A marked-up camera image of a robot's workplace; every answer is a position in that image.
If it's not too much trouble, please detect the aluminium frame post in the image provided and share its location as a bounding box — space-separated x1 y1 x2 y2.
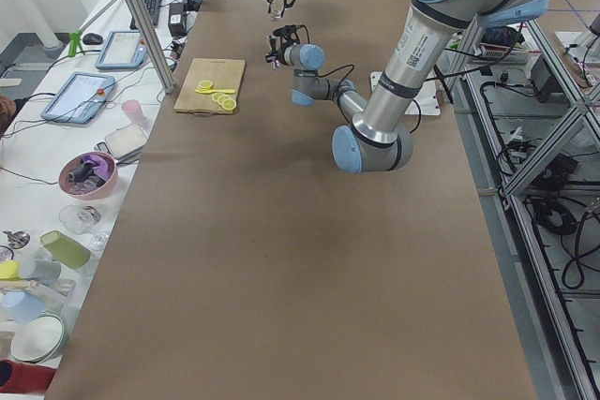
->
125 0 175 94

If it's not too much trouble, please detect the black keyboard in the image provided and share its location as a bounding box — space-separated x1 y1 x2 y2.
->
129 0 163 30

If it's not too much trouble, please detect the blue teach pendant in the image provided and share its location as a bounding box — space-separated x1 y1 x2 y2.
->
40 72 116 126
95 30 147 71

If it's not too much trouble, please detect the green plastic cup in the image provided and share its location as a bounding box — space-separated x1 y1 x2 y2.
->
39 230 91 269

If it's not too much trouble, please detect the light blue plastic cup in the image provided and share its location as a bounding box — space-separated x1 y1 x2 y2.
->
1 289 46 324

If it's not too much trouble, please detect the far blue teach pendant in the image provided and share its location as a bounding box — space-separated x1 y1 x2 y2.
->
95 30 147 71

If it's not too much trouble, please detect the pink bowl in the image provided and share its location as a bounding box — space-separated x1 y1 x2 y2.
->
58 151 118 200

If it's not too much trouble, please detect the red container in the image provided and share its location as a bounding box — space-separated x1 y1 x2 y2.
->
1 360 56 394

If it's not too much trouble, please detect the lemon slice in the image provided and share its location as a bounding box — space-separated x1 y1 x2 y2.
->
196 80 214 91

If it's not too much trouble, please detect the steel jigger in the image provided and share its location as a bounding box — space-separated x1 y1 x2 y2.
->
264 36 280 69

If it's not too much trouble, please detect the wine glass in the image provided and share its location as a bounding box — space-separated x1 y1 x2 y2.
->
58 204 110 252

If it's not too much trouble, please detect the white green-rimmed bowl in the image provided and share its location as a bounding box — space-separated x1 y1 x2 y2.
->
10 314 68 363

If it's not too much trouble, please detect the black computer mouse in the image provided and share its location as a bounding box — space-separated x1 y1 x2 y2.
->
82 33 104 45

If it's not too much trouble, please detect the near blue teach pendant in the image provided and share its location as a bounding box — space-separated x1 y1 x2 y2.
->
40 72 116 126

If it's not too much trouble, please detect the pink plastic cup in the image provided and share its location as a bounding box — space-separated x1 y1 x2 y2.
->
122 99 145 126

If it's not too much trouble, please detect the bamboo cutting board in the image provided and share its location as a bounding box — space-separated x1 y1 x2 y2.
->
173 58 246 115

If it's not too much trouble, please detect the clear glass measuring cup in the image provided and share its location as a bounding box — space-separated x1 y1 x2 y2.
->
268 0 285 22

